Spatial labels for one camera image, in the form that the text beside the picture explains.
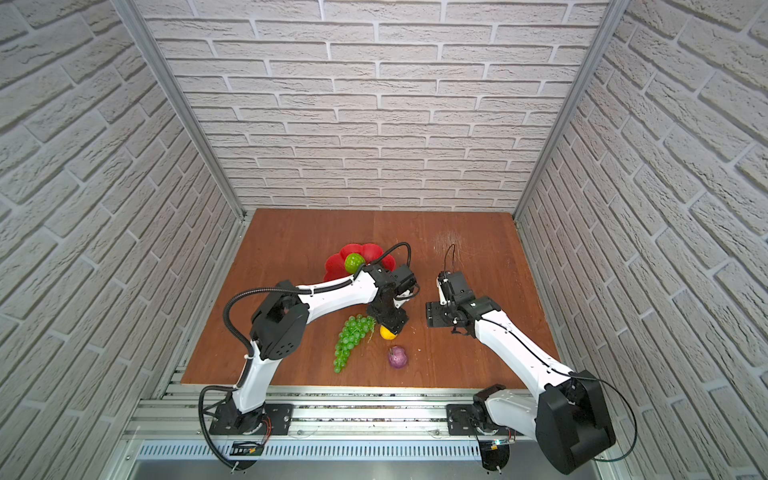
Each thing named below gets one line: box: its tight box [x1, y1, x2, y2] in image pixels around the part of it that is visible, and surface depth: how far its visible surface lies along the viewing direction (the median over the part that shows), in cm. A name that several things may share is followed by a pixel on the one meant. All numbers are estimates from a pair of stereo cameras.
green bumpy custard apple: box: [344, 252, 365, 274], surface depth 99 cm
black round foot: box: [479, 440, 510, 471], surface depth 72 cm
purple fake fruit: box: [388, 345, 408, 369], surface depth 82 cm
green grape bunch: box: [333, 314, 376, 373], surface depth 87 cm
